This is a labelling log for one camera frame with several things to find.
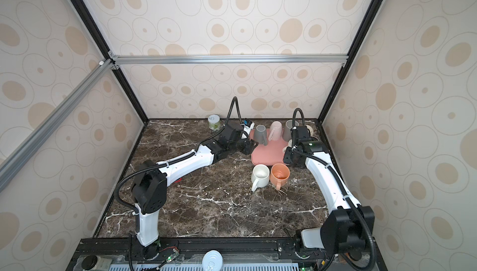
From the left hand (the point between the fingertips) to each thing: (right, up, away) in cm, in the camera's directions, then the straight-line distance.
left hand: (259, 138), depth 83 cm
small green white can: (-25, +10, +30) cm, 40 cm away
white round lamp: (-18, -44, -16) cm, 50 cm away
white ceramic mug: (+1, -18, +2) cm, 18 cm away
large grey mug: (+18, +3, +24) cm, 30 cm away
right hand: (+15, -9, 0) cm, 18 cm away
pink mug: (+12, +3, +22) cm, 25 cm away
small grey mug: (+2, +2, +18) cm, 18 cm away
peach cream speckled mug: (+11, -18, +10) cm, 24 cm away
